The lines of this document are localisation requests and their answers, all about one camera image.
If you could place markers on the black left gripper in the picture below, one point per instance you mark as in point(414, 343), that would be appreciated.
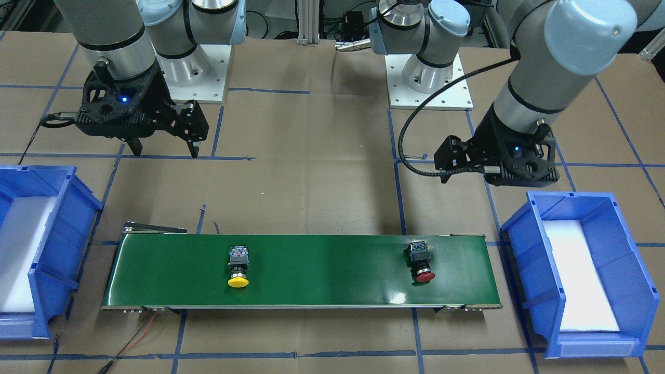
point(489, 136)

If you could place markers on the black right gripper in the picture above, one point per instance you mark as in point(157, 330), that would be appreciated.
point(157, 92)

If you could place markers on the red push button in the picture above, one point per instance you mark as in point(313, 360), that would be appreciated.
point(419, 256)

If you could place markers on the yellow push button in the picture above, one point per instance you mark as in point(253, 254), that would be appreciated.
point(238, 265)

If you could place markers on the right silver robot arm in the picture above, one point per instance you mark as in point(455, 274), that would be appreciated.
point(149, 65)

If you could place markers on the green conveyor belt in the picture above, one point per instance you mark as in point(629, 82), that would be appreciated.
point(190, 271)

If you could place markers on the blue bin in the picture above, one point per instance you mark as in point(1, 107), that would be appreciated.
point(631, 292)
point(54, 273)

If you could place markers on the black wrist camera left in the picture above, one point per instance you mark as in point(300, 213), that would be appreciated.
point(451, 154)

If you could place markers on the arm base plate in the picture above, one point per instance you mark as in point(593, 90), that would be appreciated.
point(201, 76)
point(447, 93)

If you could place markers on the aluminium frame post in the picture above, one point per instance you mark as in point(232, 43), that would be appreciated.
point(308, 19)

